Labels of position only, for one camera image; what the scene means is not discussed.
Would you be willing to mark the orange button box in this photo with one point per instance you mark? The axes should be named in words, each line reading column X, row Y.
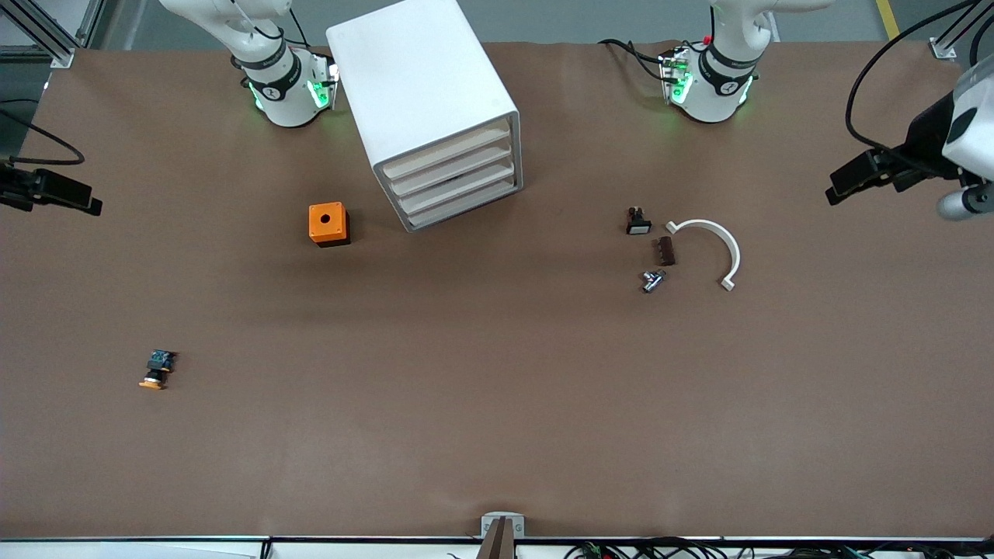
column 326, row 221

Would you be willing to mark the orange push button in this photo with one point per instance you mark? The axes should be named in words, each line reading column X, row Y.
column 159, row 363

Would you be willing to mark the brown terminal block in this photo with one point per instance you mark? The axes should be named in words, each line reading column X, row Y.
column 667, row 251

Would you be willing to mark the grey mount bracket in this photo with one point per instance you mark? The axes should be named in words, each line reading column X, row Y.
column 488, row 526

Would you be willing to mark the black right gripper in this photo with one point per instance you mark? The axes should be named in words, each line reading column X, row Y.
column 17, row 189

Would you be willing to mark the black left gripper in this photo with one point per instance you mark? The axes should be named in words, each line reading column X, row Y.
column 924, row 142

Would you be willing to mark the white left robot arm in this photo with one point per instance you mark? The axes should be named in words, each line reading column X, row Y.
column 718, row 85

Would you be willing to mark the black switch with white face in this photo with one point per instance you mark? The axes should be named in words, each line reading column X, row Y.
column 638, row 226

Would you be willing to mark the white curved bracket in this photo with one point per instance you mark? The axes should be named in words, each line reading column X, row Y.
column 722, row 237

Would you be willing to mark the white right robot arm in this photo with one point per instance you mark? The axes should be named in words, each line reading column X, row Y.
column 283, row 97

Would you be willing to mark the white panel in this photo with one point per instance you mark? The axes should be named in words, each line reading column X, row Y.
column 116, row 551

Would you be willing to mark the brown post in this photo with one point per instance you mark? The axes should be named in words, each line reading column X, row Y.
column 501, row 543

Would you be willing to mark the aluminium frame profile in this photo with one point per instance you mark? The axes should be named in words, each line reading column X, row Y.
column 62, row 56
column 943, row 49

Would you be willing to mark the silver metal fitting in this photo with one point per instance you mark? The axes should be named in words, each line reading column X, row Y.
column 652, row 281

